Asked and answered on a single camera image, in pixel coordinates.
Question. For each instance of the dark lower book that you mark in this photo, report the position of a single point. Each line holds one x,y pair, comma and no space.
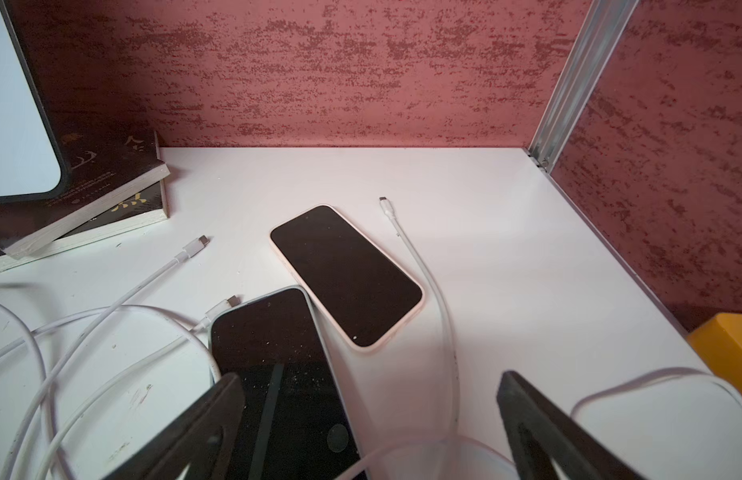
145,208

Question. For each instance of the aluminium corner post right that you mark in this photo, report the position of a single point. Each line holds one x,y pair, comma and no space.
598,37

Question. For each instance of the white whiteboard black frame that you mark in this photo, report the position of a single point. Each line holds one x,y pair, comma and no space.
32,166

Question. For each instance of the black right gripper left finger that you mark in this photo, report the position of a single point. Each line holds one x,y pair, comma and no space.
198,444

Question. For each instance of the yellow power strip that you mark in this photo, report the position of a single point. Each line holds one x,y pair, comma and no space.
718,342

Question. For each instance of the phone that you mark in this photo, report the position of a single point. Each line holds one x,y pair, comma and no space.
294,424
363,292

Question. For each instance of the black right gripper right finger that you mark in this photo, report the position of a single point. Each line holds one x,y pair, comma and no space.
543,439

